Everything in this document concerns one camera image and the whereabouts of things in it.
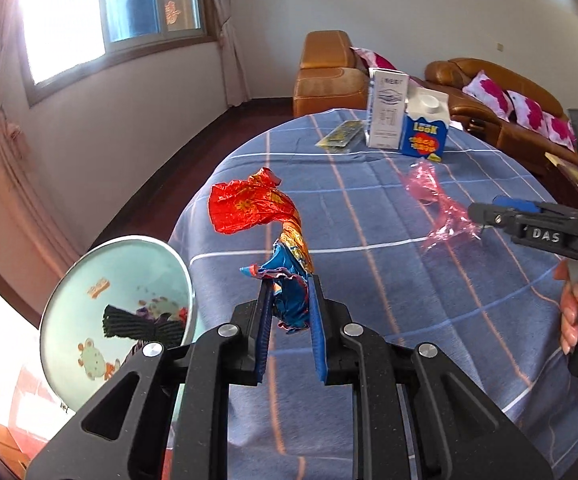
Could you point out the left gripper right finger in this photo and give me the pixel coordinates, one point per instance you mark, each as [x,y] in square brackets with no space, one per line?
[416,414]

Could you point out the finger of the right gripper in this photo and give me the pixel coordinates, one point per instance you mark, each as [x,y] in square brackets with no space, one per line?
[497,217]
[516,203]

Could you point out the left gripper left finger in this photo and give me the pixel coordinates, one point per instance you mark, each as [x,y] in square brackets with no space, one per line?
[165,400]

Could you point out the pink cellophane wrapper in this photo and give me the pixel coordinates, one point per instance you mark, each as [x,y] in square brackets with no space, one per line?
[450,221]

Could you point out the black foam net sleeve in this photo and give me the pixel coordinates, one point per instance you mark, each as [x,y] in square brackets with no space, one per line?
[167,329]

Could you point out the teal cartoon trash bin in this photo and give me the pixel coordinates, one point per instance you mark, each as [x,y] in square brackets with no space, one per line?
[118,297]

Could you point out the person right hand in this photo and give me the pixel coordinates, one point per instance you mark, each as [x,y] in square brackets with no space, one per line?
[568,305]

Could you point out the brown leather long sofa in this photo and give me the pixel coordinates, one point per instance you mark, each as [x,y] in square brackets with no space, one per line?
[527,147]

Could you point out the blue plaid tablecloth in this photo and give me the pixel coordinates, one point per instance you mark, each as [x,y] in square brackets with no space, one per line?
[490,305]

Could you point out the pink white cushion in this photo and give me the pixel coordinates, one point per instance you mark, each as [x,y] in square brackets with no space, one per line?
[485,90]
[529,114]
[559,131]

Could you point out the blue white juice carton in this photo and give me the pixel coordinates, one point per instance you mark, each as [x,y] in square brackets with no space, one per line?
[426,124]

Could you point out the tall white milk carton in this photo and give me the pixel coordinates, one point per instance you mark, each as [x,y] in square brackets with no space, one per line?
[386,108]

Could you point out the black yellow snack packet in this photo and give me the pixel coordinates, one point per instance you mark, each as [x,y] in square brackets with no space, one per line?
[343,137]

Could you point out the pink floral pillow on chaise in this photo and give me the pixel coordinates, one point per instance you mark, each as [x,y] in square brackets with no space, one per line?
[372,59]

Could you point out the orange leather chaise sofa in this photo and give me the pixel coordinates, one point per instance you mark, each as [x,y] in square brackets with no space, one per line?
[330,75]

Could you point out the left pink curtain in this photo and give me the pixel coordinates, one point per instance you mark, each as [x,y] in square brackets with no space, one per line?
[23,196]

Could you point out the pink curtain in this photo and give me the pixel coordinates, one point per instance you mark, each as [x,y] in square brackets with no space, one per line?
[23,196]
[234,76]

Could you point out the right pink curtain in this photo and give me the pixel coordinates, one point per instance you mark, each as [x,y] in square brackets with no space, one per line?
[234,76]

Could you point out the window with brown frame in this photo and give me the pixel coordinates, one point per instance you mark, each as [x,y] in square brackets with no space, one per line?
[64,41]

